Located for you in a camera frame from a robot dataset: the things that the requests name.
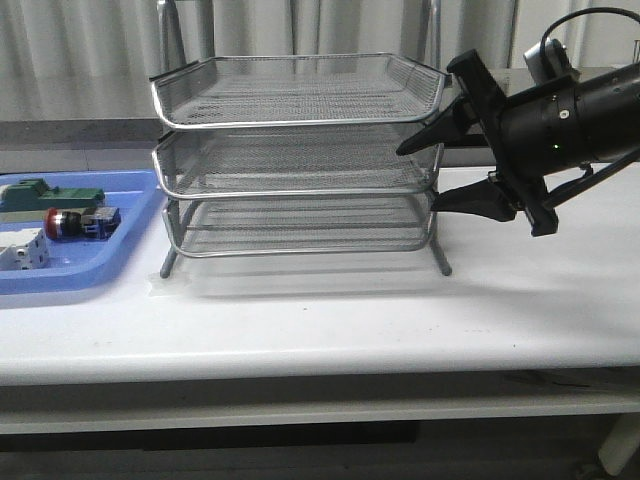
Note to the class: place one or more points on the silver mesh tray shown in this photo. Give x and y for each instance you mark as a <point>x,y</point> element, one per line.
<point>297,90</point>
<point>241,227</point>
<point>356,160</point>

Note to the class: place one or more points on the green terminal block component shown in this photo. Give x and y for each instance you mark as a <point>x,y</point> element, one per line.
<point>29,199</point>

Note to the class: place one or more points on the blue plastic tray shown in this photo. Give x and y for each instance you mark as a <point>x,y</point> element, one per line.
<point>81,263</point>

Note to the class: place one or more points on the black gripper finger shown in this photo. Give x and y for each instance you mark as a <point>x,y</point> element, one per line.
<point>452,124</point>
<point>482,199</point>

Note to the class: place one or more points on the grey stone counter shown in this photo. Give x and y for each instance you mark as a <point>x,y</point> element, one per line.
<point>76,123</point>

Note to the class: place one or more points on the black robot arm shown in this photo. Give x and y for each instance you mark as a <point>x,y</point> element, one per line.
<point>594,128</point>

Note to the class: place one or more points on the white table leg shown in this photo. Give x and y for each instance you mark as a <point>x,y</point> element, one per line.
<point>620,444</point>

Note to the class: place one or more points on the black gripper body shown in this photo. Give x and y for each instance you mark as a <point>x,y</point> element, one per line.
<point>515,131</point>

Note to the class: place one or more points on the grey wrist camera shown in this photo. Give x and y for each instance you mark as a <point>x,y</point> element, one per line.
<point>550,63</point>

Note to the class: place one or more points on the red emergency stop button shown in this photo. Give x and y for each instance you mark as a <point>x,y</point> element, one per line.
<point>94,223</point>

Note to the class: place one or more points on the white circuit breaker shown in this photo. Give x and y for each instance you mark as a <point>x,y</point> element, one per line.
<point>24,249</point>

